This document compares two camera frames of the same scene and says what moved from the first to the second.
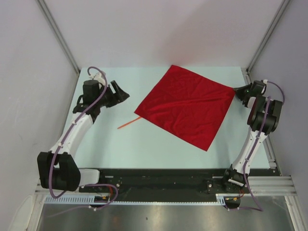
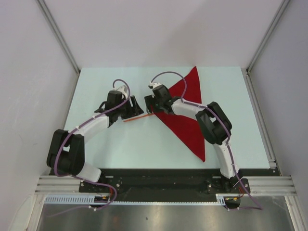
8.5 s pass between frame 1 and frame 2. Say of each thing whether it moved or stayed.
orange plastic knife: moved
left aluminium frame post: stayed
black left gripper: moved
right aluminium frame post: stayed
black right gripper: moved
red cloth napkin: moved
